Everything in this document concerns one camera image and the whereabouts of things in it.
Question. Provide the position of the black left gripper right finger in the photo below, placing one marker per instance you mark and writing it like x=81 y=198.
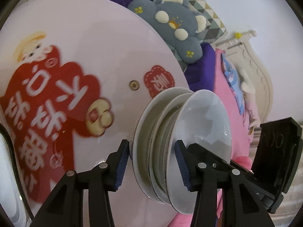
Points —
x=204 y=172

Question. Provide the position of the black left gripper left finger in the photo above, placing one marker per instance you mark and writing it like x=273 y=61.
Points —
x=64 y=205

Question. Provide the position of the white ceramic bowl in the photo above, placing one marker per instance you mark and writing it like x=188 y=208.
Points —
x=140 y=148
x=157 y=152
x=202 y=120

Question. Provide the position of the pink blanket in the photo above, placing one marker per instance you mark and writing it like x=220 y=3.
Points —
x=239 y=128

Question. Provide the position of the white plush toy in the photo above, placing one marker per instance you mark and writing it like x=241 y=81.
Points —
x=249 y=95

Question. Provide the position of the white plate with grey rim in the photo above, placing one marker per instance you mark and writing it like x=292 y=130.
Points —
x=13 y=208

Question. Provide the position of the cream bed headboard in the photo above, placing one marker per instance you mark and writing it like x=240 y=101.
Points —
x=240 y=52

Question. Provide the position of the blue patterned pillow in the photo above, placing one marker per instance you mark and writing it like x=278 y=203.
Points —
x=233 y=80

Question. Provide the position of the purple pillow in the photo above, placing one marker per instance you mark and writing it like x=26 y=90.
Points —
x=199 y=75

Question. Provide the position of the round pink folding table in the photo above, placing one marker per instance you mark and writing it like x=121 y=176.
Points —
x=75 y=77

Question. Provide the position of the triangle pattern pillow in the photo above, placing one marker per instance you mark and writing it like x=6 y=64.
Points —
x=214 y=29

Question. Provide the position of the grey cat plush cushion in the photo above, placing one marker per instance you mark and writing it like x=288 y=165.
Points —
x=175 y=23

